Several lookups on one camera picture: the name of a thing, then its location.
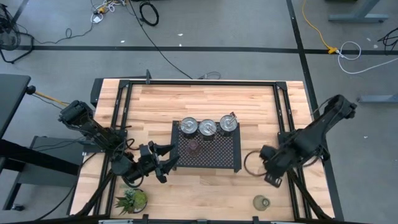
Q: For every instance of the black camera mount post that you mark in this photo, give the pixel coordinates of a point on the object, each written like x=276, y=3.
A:
x=148, y=77

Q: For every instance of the black desk top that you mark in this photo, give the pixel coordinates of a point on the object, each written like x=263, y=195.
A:
x=12, y=99

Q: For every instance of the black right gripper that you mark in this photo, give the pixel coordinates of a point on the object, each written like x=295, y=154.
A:
x=275, y=160

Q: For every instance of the black desk leg frame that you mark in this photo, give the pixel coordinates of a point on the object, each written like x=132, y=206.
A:
x=37, y=157

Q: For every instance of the pink glass candle holder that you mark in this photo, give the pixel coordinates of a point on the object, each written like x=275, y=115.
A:
x=193, y=148

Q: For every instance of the grey base plate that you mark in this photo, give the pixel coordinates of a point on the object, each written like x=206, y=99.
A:
x=46, y=178

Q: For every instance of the silver metal candle holder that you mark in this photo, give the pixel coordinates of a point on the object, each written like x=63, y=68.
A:
x=188, y=127
x=207, y=129

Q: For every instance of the yellow rod with black knob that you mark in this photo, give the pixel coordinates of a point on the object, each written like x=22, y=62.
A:
x=49, y=98

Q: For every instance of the black floor fan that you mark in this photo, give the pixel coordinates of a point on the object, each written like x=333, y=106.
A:
x=9, y=37

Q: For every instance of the green potted succulent plant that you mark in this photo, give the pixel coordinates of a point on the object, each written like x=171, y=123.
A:
x=133, y=200

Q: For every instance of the grey desk leg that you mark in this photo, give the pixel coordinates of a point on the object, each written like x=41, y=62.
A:
x=357, y=17

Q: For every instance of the silver candle holder with tag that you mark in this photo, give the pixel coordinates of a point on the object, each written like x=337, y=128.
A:
x=228, y=124

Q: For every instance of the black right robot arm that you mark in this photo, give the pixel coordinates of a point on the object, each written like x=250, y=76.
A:
x=311, y=137

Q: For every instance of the black caster wheel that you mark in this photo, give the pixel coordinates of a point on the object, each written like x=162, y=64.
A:
x=18, y=207

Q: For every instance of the olive glass candle holder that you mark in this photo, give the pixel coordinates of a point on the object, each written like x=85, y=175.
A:
x=261, y=202

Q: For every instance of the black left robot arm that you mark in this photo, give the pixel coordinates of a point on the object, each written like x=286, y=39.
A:
x=93, y=129

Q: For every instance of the white power adapter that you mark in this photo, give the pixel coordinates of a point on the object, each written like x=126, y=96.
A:
x=97, y=19

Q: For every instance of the black corner panel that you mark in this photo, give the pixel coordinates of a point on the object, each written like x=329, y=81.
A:
x=96, y=90

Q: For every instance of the black perforated metal rack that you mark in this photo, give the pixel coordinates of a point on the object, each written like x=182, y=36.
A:
x=214, y=152

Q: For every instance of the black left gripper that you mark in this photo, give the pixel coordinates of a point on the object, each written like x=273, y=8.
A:
x=147, y=161

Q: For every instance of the grey desk foot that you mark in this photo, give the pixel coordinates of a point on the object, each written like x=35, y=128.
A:
x=379, y=99

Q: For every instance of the black aluminium table frame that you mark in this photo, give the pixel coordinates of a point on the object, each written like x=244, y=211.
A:
x=202, y=82

